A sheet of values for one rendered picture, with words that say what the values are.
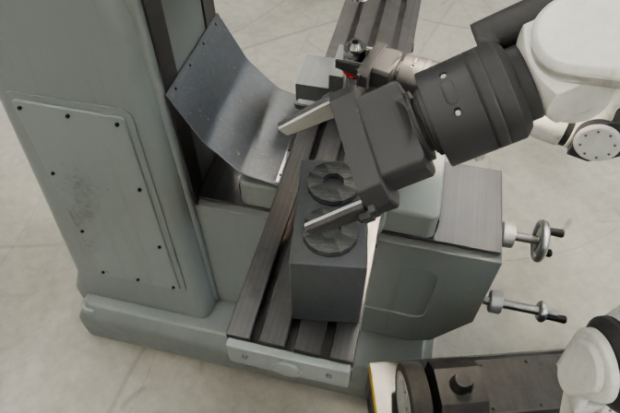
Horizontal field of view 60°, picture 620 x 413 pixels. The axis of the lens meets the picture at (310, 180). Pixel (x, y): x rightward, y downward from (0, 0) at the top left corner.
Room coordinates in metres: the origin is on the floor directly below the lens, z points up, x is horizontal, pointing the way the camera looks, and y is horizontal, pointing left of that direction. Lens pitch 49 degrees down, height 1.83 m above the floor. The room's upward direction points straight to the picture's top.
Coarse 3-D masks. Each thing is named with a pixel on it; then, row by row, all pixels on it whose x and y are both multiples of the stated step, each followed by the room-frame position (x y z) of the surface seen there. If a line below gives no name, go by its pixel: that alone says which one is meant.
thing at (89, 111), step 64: (0, 0) 0.90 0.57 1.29; (64, 0) 0.87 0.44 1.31; (128, 0) 0.87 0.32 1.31; (192, 0) 1.07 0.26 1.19; (0, 64) 0.92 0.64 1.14; (64, 64) 0.88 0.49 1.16; (128, 64) 0.85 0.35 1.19; (64, 128) 0.88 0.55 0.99; (128, 128) 0.85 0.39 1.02; (64, 192) 0.89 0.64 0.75; (128, 192) 0.85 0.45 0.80; (192, 192) 0.88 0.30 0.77; (128, 256) 0.86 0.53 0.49; (192, 256) 0.84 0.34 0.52
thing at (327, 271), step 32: (320, 160) 0.66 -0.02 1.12; (320, 192) 0.57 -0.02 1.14; (352, 192) 0.57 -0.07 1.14; (352, 224) 0.51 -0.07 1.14; (320, 256) 0.45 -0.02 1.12; (352, 256) 0.45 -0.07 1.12; (320, 288) 0.44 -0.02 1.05; (352, 288) 0.43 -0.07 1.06; (320, 320) 0.44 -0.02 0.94; (352, 320) 0.43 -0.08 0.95
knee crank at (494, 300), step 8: (488, 296) 0.71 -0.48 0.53; (496, 296) 0.70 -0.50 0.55; (488, 304) 0.69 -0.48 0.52; (496, 304) 0.68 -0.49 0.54; (504, 304) 0.69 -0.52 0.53; (512, 304) 0.69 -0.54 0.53; (520, 304) 0.69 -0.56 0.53; (528, 304) 0.69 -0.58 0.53; (536, 304) 0.70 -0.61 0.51; (544, 304) 0.68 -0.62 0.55; (488, 312) 0.68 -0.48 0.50; (496, 312) 0.67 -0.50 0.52; (528, 312) 0.67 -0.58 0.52; (536, 312) 0.67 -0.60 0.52; (544, 312) 0.66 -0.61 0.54; (552, 312) 0.67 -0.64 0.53; (544, 320) 0.65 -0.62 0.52; (552, 320) 0.66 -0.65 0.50; (560, 320) 0.65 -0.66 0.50
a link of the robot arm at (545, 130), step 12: (540, 120) 0.74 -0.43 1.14; (588, 120) 0.71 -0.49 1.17; (600, 120) 0.70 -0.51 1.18; (540, 132) 0.73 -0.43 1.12; (552, 132) 0.73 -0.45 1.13; (564, 132) 0.72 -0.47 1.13; (576, 132) 0.70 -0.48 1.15; (552, 144) 0.73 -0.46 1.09; (564, 144) 0.72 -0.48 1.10; (576, 156) 0.68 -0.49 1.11
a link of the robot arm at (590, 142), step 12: (612, 108) 0.71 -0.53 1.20; (612, 120) 0.68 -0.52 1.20; (588, 132) 0.68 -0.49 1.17; (600, 132) 0.68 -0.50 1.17; (612, 132) 0.67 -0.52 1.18; (576, 144) 0.68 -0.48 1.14; (588, 144) 0.68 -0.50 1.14; (600, 144) 0.67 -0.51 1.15; (612, 144) 0.66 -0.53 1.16; (588, 156) 0.67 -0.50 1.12; (600, 156) 0.66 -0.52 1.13; (612, 156) 0.66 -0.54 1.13
